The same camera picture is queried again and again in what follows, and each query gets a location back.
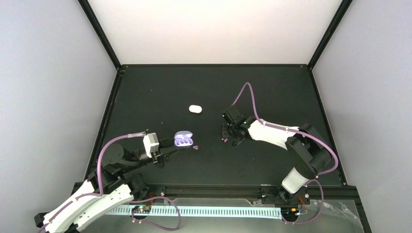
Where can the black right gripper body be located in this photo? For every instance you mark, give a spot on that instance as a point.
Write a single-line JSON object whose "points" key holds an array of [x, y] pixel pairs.
{"points": [[229, 133]]}

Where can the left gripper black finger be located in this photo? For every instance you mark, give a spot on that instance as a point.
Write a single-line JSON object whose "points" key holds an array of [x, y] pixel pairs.
{"points": [[166, 142], [172, 152]]}

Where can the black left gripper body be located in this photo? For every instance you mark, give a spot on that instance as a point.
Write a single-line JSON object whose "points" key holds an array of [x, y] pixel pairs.
{"points": [[159, 158]]}

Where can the purple charging case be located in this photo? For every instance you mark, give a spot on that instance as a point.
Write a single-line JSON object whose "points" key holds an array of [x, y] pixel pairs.
{"points": [[183, 139]]}

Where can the white earbud charging case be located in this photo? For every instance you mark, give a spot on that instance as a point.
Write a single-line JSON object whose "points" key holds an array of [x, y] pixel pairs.
{"points": [[195, 109]]}

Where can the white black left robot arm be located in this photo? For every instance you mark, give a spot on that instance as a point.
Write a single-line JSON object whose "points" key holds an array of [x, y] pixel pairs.
{"points": [[114, 182]]}

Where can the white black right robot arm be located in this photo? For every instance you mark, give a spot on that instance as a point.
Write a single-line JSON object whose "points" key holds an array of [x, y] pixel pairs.
{"points": [[303, 145]]}

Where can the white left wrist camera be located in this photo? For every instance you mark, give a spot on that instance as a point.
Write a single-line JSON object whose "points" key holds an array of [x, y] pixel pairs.
{"points": [[151, 144]]}

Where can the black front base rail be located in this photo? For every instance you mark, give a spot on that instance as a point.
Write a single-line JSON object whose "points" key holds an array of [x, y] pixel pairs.
{"points": [[213, 191]]}

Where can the white slotted cable duct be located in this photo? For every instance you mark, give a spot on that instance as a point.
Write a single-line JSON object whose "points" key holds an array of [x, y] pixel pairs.
{"points": [[197, 211]]}

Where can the black rear left frame post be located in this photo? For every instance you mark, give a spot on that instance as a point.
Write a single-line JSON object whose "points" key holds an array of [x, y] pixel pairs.
{"points": [[93, 20]]}

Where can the black frame post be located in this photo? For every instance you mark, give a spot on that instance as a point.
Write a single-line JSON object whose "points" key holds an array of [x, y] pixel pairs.
{"points": [[332, 27], [93, 20]]}

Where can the black rear right frame post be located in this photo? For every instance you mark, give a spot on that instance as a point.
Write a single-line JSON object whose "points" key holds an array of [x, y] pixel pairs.
{"points": [[332, 27]]}

